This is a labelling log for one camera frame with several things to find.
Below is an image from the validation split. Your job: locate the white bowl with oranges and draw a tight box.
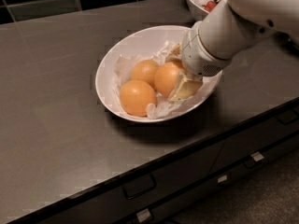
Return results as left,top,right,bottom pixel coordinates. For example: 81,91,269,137
95,25,222,123

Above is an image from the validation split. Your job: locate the dark drawer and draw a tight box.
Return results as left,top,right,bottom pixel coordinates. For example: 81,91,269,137
124,133,299,224
211,106,299,174
38,141,223,224

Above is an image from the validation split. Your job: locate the dark left drawer front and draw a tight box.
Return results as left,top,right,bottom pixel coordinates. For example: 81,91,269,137
38,141,223,224

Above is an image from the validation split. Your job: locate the white paper in orange bowl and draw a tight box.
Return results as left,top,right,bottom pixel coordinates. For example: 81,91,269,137
114,41,210,120

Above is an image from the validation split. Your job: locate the dark lower drawer front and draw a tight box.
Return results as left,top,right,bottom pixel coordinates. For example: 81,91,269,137
124,133,299,224

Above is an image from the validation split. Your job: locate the dark right drawer front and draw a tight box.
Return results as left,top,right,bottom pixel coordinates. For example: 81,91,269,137
211,106,299,174

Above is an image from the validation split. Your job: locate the red strawberries pile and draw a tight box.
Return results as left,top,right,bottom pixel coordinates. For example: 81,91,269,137
203,0,221,12

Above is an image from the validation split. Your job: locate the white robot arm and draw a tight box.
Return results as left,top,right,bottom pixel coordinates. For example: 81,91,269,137
168,0,299,101

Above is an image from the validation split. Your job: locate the orange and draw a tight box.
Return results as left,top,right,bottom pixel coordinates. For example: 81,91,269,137
120,80,157,117
154,60,186,98
131,60,159,88

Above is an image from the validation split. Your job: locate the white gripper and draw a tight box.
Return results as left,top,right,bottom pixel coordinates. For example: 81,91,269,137
164,21,232,102

